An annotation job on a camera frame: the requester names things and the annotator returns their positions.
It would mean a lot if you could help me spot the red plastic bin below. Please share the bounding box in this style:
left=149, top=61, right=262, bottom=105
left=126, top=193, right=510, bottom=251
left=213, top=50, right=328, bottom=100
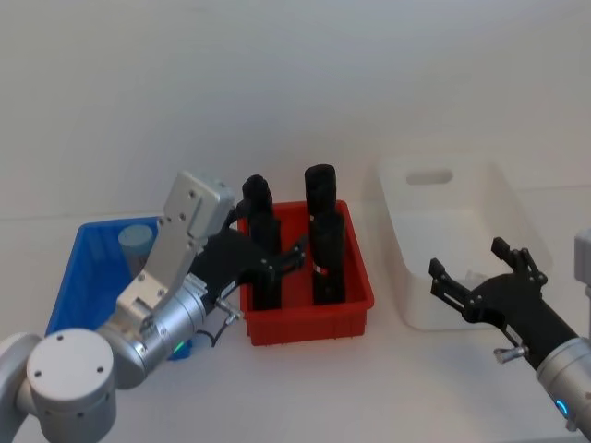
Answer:
left=235, top=198, right=376, bottom=347

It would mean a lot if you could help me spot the grey-blue cylinder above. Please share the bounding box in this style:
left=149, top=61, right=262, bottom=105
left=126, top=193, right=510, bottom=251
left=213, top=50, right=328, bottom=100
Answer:
left=116, top=224, right=154, bottom=279

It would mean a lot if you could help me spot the white plastic bin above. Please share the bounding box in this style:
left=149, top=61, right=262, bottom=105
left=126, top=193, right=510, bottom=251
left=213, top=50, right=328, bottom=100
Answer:
left=375, top=156, right=555, bottom=333

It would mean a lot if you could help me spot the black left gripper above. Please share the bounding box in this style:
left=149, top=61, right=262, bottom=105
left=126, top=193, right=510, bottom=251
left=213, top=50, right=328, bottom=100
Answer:
left=188, top=229, right=310, bottom=311

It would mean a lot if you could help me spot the blue plastic bin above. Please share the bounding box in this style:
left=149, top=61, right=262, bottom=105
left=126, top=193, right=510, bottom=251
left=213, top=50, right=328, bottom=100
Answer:
left=43, top=215, right=196, bottom=362

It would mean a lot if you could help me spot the thin dark left gripper cable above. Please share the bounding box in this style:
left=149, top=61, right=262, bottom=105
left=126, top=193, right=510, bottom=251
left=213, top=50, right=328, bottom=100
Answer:
left=197, top=298, right=245, bottom=348

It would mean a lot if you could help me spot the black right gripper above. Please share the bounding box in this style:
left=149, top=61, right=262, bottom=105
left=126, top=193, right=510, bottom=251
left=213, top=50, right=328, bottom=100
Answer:
left=428, top=236, right=581, bottom=366

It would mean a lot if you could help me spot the black cylinder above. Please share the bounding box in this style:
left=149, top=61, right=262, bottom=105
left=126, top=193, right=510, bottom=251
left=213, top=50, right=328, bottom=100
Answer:
left=308, top=210, right=347, bottom=306
left=241, top=174, right=273, bottom=214
left=247, top=208, right=283, bottom=312
left=303, top=163, right=338, bottom=219

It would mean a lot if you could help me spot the right gripper cable silver plug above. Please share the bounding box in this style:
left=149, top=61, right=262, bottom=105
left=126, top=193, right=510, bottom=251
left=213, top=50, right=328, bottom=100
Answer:
left=492, top=344, right=528, bottom=365

